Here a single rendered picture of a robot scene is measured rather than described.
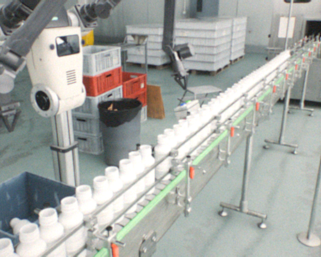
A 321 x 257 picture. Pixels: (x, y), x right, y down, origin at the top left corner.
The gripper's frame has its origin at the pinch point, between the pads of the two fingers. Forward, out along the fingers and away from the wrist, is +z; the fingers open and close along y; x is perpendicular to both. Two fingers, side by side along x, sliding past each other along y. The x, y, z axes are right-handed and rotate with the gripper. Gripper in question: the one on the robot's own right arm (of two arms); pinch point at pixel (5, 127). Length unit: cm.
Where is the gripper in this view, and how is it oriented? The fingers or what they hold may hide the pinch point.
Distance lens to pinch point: 125.6
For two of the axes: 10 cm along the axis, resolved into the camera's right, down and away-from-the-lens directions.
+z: -0.3, 9.3, 3.7
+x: 5.3, -3.0, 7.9
